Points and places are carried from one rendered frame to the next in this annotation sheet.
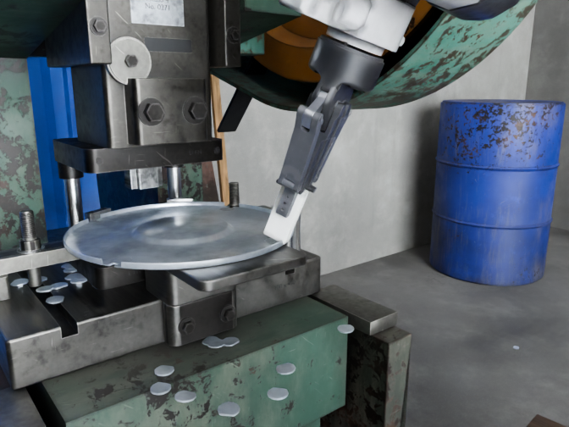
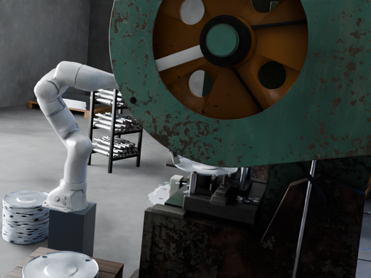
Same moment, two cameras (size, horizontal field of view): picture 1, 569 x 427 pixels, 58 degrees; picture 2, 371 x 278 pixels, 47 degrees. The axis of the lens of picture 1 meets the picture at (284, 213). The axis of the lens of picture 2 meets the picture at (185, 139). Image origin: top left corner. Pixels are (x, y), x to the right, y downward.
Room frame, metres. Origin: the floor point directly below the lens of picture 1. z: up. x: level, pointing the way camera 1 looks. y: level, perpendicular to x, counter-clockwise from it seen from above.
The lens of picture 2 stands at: (2.11, -1.04, 1.30)
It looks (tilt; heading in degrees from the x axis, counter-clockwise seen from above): 12 degrees down; 144
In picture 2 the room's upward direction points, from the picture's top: 6 degrees clockwise
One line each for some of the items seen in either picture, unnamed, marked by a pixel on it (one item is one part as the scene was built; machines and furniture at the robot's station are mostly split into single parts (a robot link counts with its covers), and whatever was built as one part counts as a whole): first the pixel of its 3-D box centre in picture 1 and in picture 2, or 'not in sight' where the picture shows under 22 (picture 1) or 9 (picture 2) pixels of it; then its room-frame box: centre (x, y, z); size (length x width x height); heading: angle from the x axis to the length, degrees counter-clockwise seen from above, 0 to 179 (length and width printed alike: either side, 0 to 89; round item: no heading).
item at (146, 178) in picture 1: (144, 174); not in sight; (0.75, 0.20, 0.84); 0.05 x 0.03 x 0.04; 128
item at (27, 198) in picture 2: not in sight; (27, 198); (-0.53, -0.33, 0.25); 0.29 x 0.29 x 0.01
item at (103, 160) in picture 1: (139, 158); not in sight; (0.76, 0.21, 0.86); 0.20 x 0.16 x 0.05; 128
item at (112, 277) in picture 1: (145, 250); (232, 184); (0.76, 0.21, 0.72); 0.20 x 0.16 x 0.03; 128
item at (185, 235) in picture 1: (183, 229); (205, 165); (0.65, 0.13, 0.78); 0.29 x 0.29 x 0.01
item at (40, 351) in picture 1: (148, 279); (229, 193); (0.75, 0.21, 0.68); 0.45 x 0.30 x 0.06; 128
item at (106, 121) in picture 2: not in sight; (116, 121); (-1.81, 0.87, 0.47); 0.46 x 0.43 x 0.95; 18
